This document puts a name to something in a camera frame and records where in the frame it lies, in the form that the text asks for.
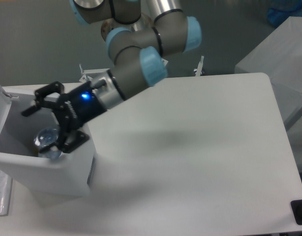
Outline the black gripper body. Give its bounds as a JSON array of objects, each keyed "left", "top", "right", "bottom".
[{"left": 52, "top": 81, "right": 107, "bottom": 132}]

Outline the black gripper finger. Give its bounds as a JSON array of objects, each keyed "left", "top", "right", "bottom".
[
  {"left": 40, "top": 130, "right": 90, "bottom": 153},
  {"left": 21, "top": 81, "right": 64, "bottom": 117}
]

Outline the clear plastic water bottle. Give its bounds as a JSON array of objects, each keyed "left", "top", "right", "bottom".
[{"left": 33, "top": 127, "right": 61, "bottom": 159}]

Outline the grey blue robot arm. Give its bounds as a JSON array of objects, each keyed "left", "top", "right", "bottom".
[{"left": 22, "top": 0, "right": 202, "bottom": 153}]

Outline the white open trash can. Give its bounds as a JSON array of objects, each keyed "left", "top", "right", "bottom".
[{"left": 0, "top": 85, "right": 96, "bottom": 196}]

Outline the white cabinet at right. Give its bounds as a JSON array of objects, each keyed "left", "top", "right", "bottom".
[{"left": 234, "top": 17, "right": 302, "bottom": 120}]

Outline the blue object top right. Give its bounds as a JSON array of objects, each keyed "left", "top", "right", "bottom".
[{"left": 267, "top": 0, "right": 302, "bottom": 28}]

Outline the black device at edge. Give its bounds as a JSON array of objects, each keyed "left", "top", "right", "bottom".
[{"left": 291, "top": 200, "right": 302, "bottom": 225}]

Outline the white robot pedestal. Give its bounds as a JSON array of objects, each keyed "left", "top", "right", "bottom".
[{"left": 78, "top": 13, "right": 206, "bottom": 83}]

